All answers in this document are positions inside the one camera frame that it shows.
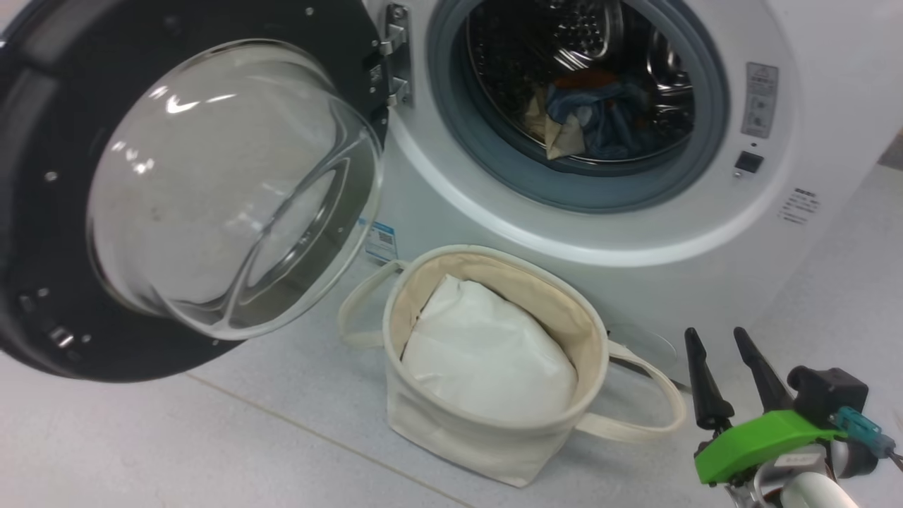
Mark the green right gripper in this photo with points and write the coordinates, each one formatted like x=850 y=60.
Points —
x=762 y=444

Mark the cream and blue bear-print garment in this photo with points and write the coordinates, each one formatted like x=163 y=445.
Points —
x=564 y=141

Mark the black round glass washer door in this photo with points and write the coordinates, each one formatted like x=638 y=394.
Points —
x=42 y=212

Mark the white front-load washing machine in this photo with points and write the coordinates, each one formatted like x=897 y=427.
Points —
x=705 y=282

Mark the stainless steel washing machine drum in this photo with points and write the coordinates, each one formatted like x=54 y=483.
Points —
x=600 y=35

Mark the silver door hinge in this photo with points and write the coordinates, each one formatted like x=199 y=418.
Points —
x=396 y=42

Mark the small black text sticker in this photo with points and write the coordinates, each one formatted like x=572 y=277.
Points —
x=798 y=206

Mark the white stuffed liner bag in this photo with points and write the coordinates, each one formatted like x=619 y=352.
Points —
x=487 y=353

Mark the cream canvas laundry basket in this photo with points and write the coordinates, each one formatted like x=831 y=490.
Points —
x=458 y=444

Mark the grey warning label sticker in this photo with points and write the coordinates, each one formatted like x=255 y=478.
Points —
x=760 y=99

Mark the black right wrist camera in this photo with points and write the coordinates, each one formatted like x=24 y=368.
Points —
x=829 y=395

